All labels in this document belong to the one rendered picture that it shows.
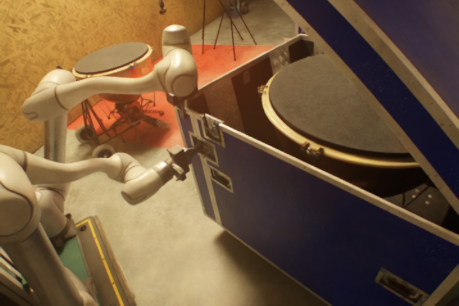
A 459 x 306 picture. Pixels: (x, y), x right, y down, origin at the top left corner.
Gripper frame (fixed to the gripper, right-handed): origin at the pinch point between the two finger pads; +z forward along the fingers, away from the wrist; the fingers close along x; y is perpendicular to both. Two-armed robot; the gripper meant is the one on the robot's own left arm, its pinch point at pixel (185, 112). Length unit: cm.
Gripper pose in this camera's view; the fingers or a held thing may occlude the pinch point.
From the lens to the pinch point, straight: 123.8
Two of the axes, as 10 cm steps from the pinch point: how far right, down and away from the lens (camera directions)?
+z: -0.1, 7.0, 7.1
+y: 7.3, 4.9, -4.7
